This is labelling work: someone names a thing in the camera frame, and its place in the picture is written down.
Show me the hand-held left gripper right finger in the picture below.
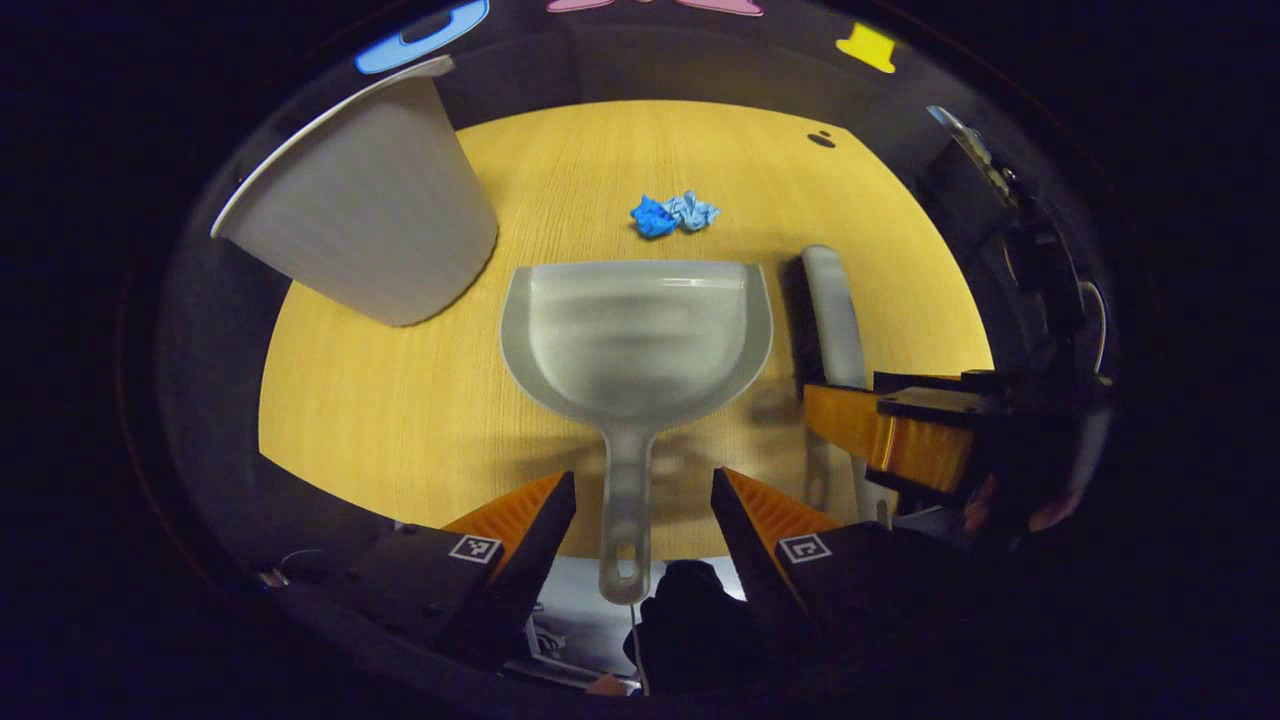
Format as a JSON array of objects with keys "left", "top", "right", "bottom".
[{"left": 712, "top": 466, "right": 961, "bottom": 651}]

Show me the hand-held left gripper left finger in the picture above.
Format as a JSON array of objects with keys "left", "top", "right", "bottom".
[{"left": 340, "top": 470, "right": 578, "bottom": 671}]

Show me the small grey broom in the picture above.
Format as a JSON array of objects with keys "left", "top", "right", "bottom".
[{"left": 795, "top": 245, "right": 893, "bottom": 526}]

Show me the grey plastic dustpan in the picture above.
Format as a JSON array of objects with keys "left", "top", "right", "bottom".
[{"left": 500, "top": 260, "right": 774, "bottom": 606}]

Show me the light blue paper wad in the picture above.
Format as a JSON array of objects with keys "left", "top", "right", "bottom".
[{"left": 665, "top": 190, "right": 721, "bottom": 233}]

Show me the dark blue paper wad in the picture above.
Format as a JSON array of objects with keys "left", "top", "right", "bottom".
[{"left": 630, "top": 195, "right": 681, "bottom": 240}]

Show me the white plastic garbage bin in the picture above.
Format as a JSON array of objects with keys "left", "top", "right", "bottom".
[{"left": 210, "top": 55, "right": 499, "bottom": 328}]

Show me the wooden desktop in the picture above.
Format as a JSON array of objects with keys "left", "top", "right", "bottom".
[{"left": 258, "top": 100, "right": 996, "bottom": 561}]

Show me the silver metal bracket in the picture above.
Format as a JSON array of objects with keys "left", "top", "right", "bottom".
[{"left": 925, "top": 105, "right": 1026, "bottom": 206}]

